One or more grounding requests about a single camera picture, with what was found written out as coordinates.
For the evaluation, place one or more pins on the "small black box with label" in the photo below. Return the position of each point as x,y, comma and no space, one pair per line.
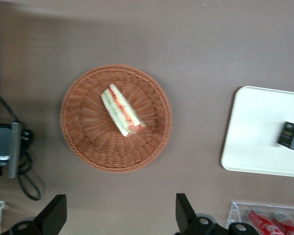
290,134

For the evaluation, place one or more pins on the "red cola bottle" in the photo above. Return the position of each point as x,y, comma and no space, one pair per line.
287,225
261,222

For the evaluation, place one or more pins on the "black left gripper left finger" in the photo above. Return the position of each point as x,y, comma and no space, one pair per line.
52,215

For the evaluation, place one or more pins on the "clear acrylic bottle rack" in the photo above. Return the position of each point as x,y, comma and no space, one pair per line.
235,213

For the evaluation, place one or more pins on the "grey metal bracket box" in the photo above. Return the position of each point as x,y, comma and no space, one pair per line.
2,142

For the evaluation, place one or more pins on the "round brown wicker basket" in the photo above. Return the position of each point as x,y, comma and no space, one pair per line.
88,137

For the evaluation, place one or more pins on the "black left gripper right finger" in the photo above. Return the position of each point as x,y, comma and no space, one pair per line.
183,213

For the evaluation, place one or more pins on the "cream plastic tray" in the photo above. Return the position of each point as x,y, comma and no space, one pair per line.
254,127

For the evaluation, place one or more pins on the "triangle sandwich with red filling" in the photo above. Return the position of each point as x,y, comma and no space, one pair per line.
120,110

